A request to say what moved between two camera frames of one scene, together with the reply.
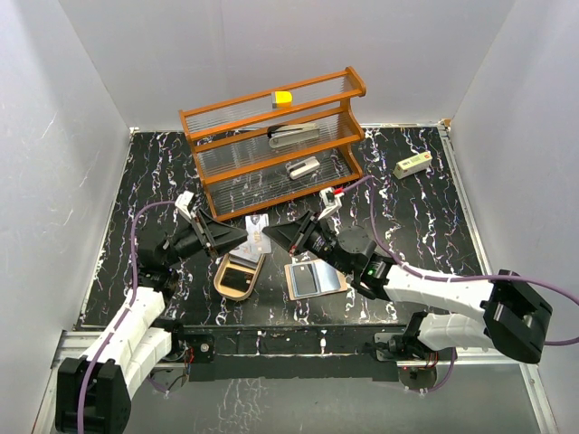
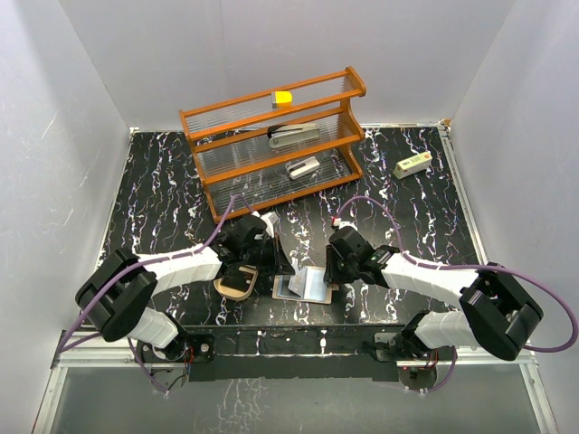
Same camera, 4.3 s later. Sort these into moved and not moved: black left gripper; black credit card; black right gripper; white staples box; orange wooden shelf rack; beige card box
Moved: black left gripper; black right gripper
Not moved: orange wooden shelf rack; beige card box; black credit card; white staples box
